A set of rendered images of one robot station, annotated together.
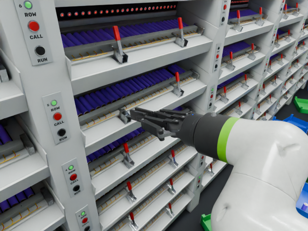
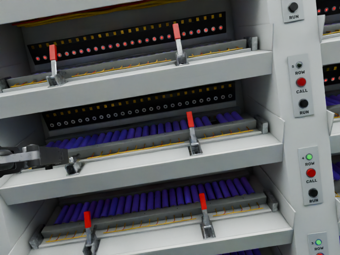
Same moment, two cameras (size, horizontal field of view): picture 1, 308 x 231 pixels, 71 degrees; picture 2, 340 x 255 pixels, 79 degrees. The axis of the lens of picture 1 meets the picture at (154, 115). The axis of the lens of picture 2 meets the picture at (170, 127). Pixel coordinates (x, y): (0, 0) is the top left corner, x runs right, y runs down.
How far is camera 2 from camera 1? 0.63 m
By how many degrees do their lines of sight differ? 51
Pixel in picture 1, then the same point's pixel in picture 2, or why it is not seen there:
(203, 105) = (287, 189)
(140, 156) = (116, 246)
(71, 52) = (16, 80)
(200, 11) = (251, 15)
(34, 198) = not seen: outside the picture
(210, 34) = (265, 41)
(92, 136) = (21, 179)
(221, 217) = not seen: outside the picture
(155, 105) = (137, 160)
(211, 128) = not seen: outside the picture
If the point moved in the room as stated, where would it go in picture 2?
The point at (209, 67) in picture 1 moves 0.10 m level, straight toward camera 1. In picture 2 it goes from (279, 104) to (244, 111)
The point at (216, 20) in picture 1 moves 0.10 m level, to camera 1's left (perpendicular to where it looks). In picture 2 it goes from (268, 12) to (223, 32)
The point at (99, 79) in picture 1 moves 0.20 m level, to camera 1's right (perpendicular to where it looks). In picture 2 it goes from (15, 103) to (37, 83)
